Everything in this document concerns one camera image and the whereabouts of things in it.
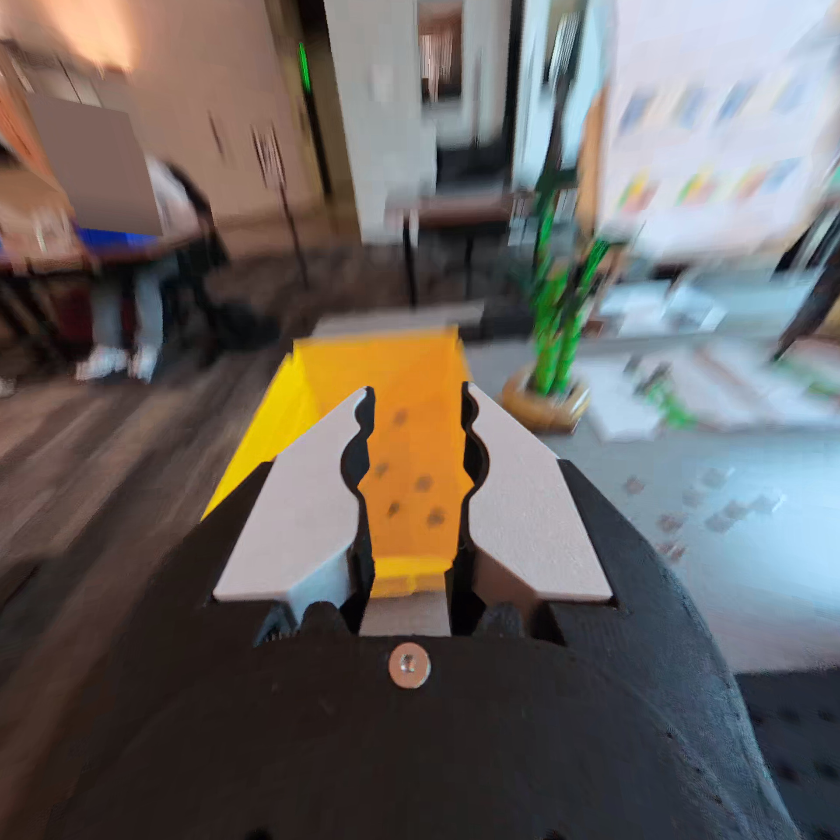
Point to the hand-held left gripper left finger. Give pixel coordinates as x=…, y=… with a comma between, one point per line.
x=295, y=518

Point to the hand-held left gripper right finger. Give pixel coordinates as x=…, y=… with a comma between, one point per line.
x=531, y=518

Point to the cluster of grey lego tiles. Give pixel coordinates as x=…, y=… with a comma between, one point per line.
x=669, y=523

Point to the yellow plastic bin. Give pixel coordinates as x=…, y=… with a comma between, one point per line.
x=380, y=367

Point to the green lego bamboo plant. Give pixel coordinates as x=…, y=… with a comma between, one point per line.
x=551, y=315

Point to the grey round holed lego piece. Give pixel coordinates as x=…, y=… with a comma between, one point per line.
x=435, y=518

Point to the white instruction booklet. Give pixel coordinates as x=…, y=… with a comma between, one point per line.
x=623, y=407

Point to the background desk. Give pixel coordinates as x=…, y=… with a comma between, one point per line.
x=459, y=210

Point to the blue plastic bin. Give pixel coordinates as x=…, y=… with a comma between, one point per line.
x=118, y=239

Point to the tag sign on black stand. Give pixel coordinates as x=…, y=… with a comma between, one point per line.
x=275, y=170

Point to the black perforated mat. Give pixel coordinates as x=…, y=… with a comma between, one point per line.
x=794, y=748

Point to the wooden display board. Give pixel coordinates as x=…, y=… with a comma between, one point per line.
x=590, y=164

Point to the long wooden edged table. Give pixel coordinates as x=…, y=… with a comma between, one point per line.
x=39, y=257

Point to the printed instruction sheet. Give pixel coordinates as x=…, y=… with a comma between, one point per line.
x=722, y=118

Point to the green exit sign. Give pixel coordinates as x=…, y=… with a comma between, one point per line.
x=304, y=65

